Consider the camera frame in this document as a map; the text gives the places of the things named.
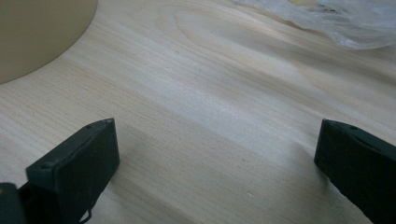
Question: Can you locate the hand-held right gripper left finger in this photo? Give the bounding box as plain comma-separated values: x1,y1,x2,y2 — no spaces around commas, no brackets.
18,118,120,224

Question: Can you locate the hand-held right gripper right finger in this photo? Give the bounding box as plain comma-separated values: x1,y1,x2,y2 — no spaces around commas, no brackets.
313,119,396,224

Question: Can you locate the clear plastic bag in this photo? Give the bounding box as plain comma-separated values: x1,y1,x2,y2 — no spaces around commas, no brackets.
232,0,396,51

